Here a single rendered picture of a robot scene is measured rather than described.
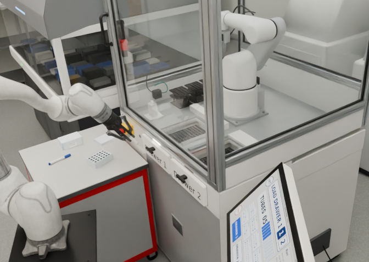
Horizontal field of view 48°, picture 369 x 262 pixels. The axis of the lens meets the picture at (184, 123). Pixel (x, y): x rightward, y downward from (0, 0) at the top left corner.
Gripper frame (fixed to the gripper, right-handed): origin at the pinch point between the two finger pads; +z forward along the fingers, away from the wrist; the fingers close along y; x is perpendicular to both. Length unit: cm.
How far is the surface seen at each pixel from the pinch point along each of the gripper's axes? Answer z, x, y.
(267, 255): -10, -103, 1
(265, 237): -8, -98, 5
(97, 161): 9.7, 24.2, -22.5
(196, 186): 15.7, -39.5, 3.1
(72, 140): 7, 55, -25
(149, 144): 15.0, 6.0, 3.7
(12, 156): 58, 210, -91
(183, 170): 13.5, -28.5, 4.6
